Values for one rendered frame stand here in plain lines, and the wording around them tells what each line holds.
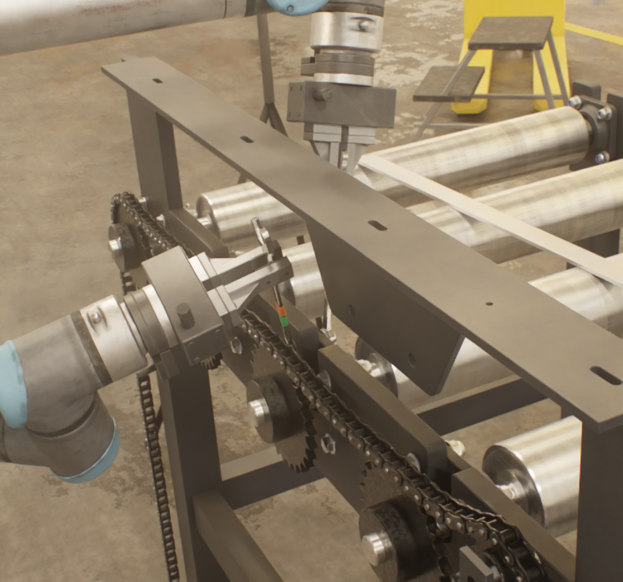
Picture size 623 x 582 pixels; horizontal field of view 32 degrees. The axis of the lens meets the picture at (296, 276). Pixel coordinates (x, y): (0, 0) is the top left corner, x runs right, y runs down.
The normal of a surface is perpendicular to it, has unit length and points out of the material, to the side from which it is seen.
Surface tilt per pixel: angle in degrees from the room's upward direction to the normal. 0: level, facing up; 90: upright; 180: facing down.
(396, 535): 41
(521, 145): 65
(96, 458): 106
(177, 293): 27
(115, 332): 59
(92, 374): 99
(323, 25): 71
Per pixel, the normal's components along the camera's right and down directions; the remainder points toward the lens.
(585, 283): 0.12, -0.65
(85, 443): 0.60, 0.54
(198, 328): -0.14, -0.60
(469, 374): 0.44, 0.49
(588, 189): 0.24, -0.42
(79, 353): 0.16, -0.05
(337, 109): 0.40, 0.14
